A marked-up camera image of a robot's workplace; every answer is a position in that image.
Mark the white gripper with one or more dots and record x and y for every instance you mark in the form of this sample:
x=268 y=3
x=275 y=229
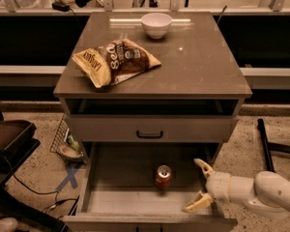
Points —
x=217 y=183

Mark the orange soda can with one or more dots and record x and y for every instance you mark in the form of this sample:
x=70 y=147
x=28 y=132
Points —
x=163 y=177

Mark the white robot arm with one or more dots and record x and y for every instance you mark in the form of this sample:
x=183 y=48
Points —
x=266 y=195

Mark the open lower drawer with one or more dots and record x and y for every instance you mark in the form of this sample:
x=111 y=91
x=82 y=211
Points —
x=119 y=193

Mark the grey drawer cabinet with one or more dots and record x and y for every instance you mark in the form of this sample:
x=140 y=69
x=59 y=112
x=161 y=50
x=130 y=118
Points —
x=198 y=75

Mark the black metal stand base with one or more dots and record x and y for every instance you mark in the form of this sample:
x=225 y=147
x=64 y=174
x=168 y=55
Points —
x=270 y=146

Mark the yellow brown chip bag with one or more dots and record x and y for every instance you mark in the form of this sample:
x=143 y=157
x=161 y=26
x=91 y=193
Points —
x=115 y=62

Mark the white ceramic bowl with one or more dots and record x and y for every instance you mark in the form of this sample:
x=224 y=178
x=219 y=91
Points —
x=156 y=25

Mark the black cart with tray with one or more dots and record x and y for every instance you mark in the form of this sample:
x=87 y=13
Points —
x=17 y=143

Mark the white shoe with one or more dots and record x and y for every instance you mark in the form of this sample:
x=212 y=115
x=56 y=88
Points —
x=8 y=224

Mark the black power adapter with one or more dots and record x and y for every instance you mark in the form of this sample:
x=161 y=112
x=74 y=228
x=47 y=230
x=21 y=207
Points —
x=59 y=6

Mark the closed drawer with black handle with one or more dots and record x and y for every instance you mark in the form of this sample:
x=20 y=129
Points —
x=212 y=129

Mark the wire basket with items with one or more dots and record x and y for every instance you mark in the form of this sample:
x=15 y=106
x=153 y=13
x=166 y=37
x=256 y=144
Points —
x=65 y=146

